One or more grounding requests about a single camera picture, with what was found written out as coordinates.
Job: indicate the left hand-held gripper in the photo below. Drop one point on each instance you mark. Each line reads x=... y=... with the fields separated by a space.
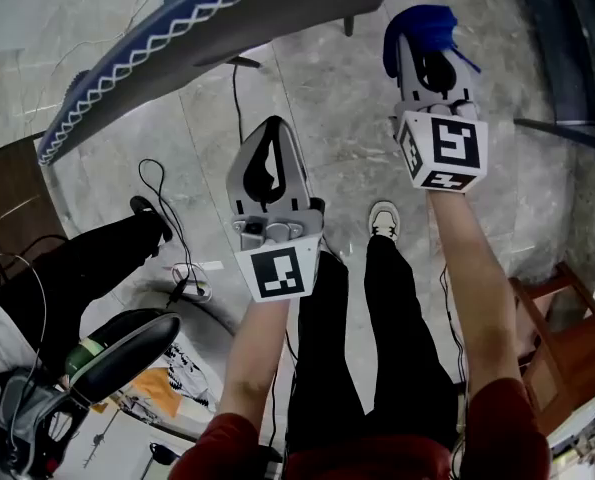
x=277 y=273

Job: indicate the person's left forearm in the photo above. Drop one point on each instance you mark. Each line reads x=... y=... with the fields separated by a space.
x=252 y=358

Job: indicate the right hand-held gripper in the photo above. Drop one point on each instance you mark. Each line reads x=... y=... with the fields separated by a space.
x=452 y=143

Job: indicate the person's right shoe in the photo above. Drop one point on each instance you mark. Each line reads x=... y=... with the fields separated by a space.
x=383 y=218

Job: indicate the brown wooden cabinet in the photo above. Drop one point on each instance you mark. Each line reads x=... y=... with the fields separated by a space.
x=577 y=348

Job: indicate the person's right forearm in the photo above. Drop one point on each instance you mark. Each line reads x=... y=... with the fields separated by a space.
x=472 y=293

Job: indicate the dark wooden cabinet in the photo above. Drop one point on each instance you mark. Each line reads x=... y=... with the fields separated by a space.
x=12 y=193

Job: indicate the person's leg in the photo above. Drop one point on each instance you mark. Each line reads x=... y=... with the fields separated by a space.
x=322 y=368
x=397 y=328

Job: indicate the black white patterned cloth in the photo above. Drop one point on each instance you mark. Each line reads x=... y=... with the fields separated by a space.
x=187 y=368

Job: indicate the grey chair with blue seat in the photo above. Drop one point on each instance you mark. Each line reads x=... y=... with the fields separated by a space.
x=277 y=13

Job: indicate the white red power strip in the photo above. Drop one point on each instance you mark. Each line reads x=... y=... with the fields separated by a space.
x=184 y=270

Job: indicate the person's left leg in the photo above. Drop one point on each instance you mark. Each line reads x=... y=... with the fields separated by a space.
x=322 y=368

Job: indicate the blue wiping cloth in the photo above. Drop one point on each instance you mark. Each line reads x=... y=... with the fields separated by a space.
x=422 y=23

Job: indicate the person's red shirt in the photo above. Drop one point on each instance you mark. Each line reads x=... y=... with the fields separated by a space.
x=367 y=460

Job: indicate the person's right leg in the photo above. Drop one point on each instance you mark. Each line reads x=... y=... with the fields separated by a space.
x=397 y=328

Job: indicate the orange cloth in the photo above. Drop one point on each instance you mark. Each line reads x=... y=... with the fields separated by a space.
x=154 y=388

